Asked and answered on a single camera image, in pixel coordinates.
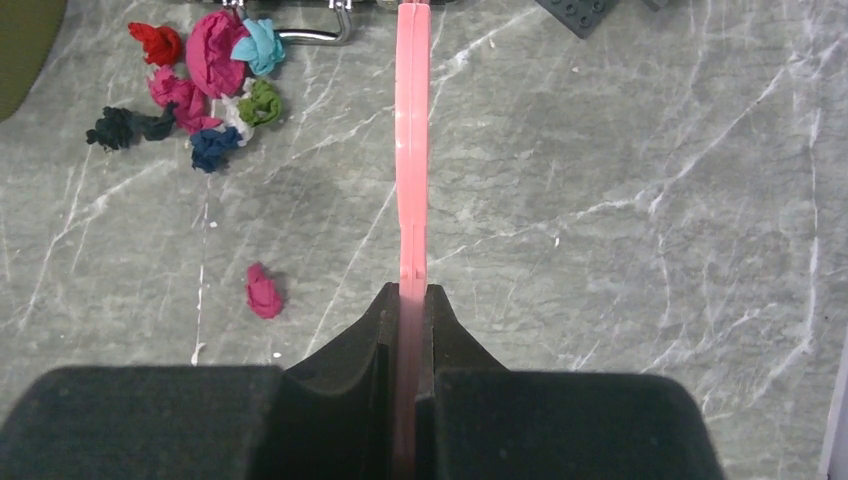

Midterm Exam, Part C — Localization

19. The green paper scrap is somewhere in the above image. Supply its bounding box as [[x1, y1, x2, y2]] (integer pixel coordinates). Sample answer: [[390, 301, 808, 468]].
[[237, 78, 284, 127]]

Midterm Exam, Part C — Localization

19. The red paper scrap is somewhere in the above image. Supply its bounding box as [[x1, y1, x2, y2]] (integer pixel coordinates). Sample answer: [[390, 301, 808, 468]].
[[127, 22, 183, 66]]

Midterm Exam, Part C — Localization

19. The white paper scrap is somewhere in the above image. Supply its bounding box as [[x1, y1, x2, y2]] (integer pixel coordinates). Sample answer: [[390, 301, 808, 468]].
[[220, 78, 256, 147]]

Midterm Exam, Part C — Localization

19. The small pink paper scrap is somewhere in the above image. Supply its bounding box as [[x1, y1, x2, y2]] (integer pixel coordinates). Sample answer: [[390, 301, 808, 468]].
[[245, 262, 284, 320]]

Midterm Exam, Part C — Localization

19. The magenta paper scrap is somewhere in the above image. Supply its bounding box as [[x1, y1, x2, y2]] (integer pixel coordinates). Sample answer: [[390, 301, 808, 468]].
[[185, 10, 248, 99]]

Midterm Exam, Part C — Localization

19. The light blue paper scrap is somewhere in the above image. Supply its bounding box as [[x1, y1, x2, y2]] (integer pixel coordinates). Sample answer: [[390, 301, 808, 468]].
[[230, 19, 285, 75]]

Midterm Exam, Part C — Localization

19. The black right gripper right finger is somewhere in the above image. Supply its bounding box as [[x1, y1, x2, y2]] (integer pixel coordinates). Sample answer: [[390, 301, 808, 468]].
[[417, 285, 724, 479]]

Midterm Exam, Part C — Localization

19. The dark blue scrap left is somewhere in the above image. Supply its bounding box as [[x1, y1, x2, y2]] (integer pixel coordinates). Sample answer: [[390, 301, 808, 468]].
[[189, 127, 243, 174]]

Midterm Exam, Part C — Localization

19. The olive green mesh wastebasket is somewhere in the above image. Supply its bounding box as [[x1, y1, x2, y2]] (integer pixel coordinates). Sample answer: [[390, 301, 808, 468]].
[[1, 0, 67, 121]]

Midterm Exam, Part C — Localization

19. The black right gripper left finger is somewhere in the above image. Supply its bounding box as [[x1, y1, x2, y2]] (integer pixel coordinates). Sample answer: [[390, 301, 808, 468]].
[[1, 284, 398, 479]]

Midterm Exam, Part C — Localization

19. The grey building block baseplate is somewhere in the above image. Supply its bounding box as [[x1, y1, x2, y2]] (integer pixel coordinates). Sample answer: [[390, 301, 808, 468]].
[[535, 0, 622, 40]]

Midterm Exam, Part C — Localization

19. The black poker chip case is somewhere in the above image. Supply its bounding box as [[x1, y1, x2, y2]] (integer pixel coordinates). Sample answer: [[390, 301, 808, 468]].
[[205, 0, 401, 46]]

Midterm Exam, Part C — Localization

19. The pink hand brush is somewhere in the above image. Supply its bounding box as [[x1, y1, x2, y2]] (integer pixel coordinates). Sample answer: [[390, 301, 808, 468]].
[[391, 1, 431, 479]]

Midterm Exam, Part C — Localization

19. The black paper scrap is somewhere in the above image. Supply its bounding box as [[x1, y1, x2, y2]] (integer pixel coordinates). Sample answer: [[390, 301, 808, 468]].
[[85, 101, 179, 151]]

